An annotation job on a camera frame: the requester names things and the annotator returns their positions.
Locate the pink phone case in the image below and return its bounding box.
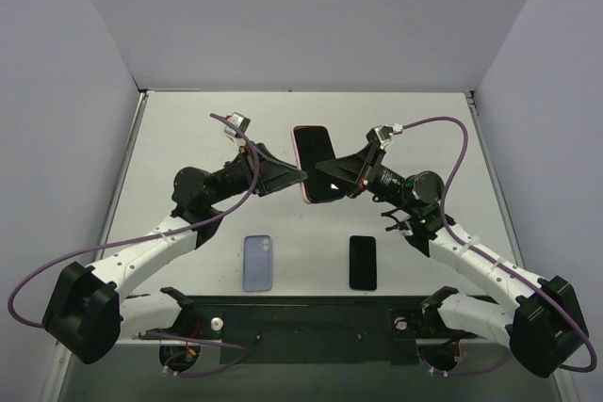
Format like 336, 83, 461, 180
290, 123, 346, 206

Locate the black phone from lilac case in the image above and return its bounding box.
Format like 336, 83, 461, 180
349, 235, 377, 291

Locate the lilac phone case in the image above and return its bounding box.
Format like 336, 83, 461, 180
242, 235, 273, 292

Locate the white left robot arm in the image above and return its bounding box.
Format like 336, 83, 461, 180
42, 143, 307, 364

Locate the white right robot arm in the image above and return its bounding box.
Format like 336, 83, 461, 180
316, 144, 591, 378

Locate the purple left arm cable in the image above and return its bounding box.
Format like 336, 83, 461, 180
8, 112, 260, 328

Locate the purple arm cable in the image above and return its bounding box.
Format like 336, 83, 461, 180
399, 117, 594, 371
8, 112, 260, 328

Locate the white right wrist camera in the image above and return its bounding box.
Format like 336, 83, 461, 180
367, 123, 403, 151

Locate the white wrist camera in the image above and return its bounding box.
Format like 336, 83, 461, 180
367, 123, 403, 151
223, 112, 251, 147

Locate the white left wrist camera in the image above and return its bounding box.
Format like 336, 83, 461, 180
223, 112, 251, 147

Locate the aluminium table edge rail right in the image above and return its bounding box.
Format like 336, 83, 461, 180
464, 90, 525, 266

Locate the aluminium table edge rail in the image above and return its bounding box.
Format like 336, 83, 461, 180
464, 90, 525, 266
46, 90, 148, 365

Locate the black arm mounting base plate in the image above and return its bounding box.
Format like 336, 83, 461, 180
159, 296, 466, 365

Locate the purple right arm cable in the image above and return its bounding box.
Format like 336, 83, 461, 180
399, 117, 594, 371

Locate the aluminium table edge rail left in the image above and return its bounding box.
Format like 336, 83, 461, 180
46, 90, 148, 365

